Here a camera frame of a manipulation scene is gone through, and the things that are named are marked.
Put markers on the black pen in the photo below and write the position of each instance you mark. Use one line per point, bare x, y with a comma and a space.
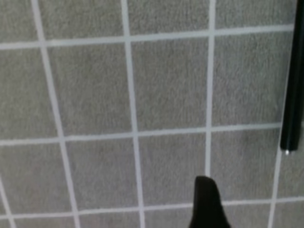
294, 99

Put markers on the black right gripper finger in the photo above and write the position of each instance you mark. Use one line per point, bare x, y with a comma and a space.
208, 211

